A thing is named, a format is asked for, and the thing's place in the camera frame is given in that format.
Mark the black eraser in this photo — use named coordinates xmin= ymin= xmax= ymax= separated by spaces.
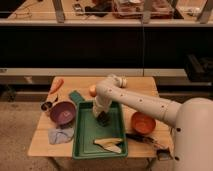
xmin=97 ymin=112 xmax=110 ymax=126

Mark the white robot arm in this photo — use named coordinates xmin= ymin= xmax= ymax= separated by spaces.
xmin=93 ymin=75 xmax=213 ymax=171

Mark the green plastic tray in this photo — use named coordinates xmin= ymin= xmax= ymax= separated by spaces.
xmin=72 ymin=101 xmax=128 ymax=160

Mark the peach apple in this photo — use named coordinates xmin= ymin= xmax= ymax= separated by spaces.
xmin=89 ymin=85 xmax=97 ymax=97

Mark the teal sponge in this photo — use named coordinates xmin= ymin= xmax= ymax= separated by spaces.
xmin=69 ymin=90 xmax=85 ymax=105

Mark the yellow corn cob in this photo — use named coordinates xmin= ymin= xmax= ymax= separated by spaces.
xmin=93 ymin=138 xmax=123 ymax=145

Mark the purple bowl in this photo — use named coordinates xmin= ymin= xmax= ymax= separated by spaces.
xmin=50 ymin=101 xmax=76 ymax=125

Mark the white cup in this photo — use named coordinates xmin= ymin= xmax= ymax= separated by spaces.
xmin=119 ymin=77 xmax=127 ymax=88

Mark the white banana peel piece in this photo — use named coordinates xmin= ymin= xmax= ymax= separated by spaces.
xmin=103 ymin=145 xmax=122 ymax=154

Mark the orange carrot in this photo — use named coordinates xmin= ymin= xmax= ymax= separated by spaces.
xmin=49 ymin=79 xmax=64 ymax=94

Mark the orange bowl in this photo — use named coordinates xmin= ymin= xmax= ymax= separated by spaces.
xmin=131 ymin=112 xmax=156 ymax=134

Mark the grey blue cloth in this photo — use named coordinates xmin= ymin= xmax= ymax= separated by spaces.
xmin=48 ymin=128 xmax=74 ymax=145

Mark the small metal cup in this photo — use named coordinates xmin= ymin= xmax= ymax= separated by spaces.
xmin=41 ymin=101 xmax=53 ymax=113

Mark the wooden table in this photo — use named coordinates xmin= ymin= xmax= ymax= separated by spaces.
xmin=28 ymin=76 xmax=173 ymax=158

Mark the clear plastic container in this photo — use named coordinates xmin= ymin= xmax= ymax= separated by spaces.
xmin=112 ymin=0 xmax=174 ymax=19

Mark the black box on shelf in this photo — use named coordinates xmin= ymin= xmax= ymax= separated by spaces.
xmin=184 ymin=54 xmax=213 ymax=82

